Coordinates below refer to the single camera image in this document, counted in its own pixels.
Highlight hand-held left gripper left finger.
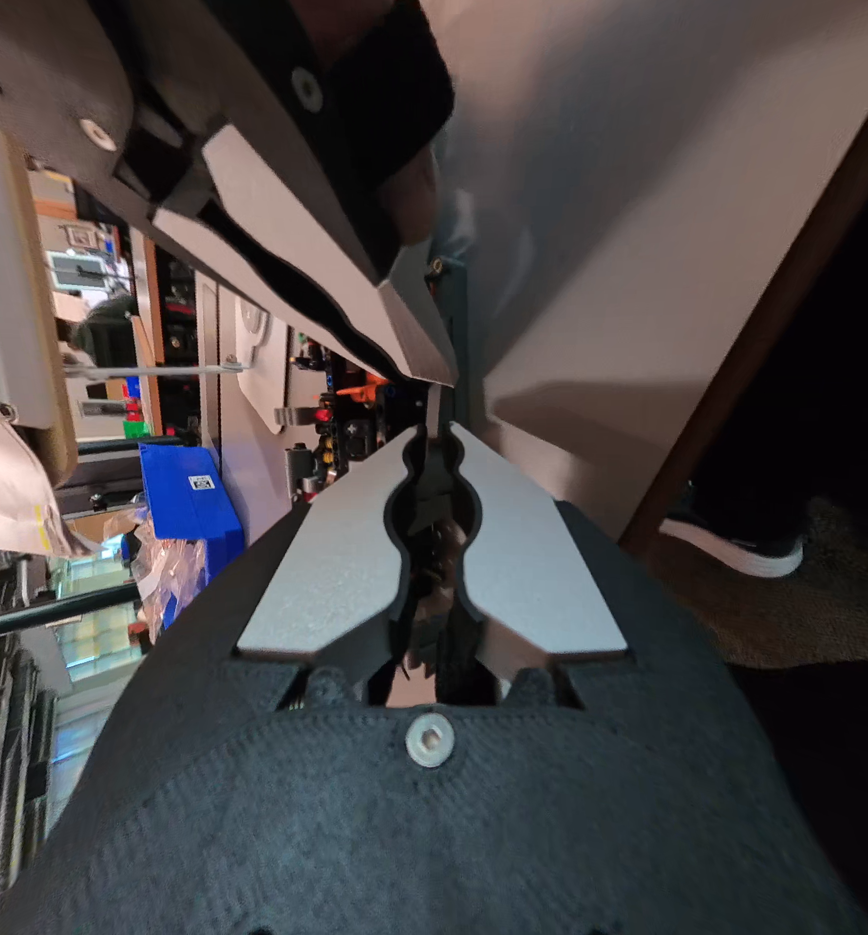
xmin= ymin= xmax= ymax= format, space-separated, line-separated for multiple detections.
xmin=236 ymin=426 xmax=419 ymax=706

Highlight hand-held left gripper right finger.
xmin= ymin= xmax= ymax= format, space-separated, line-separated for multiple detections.
xmin=445 ymin=422 xmax=629 ymax=702

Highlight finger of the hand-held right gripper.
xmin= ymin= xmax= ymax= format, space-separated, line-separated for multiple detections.
xmin=151 ymin=206 xmax=406 ymax=381
xmin=199 ymin=123 xmax=458 ymax=387

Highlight lego car model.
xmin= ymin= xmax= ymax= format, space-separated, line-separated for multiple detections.
xmin=284 ymin=256 xmax=482 ymax=706

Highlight lego instruction booklet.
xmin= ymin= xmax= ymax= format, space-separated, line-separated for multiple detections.
xmin=0 ymin=373 xmax=93 ymax=560

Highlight bags of lego pieces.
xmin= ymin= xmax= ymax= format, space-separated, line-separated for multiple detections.
xmin=129 ymin=511 xmax=210 ymax=640

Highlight blue bin with lego bags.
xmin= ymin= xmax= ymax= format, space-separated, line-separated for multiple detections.
xmin=138 ymin=442 xmax=247 ymax=633

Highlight person's right hand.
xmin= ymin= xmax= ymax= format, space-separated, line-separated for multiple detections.
xmin=302 ymin=0 xmax=441 ymax=248

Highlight white book stand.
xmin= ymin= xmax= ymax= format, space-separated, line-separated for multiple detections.
xmin=0 ymin=110 xmax=294 ymax=486

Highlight person's black white shoe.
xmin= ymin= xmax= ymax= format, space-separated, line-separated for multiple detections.
xmin=658 ymin=481 xmax=806 ymax=580

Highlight person's black trousers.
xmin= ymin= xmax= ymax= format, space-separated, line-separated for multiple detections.
xmin=690 ymin=146 xmax=868 ymax=556

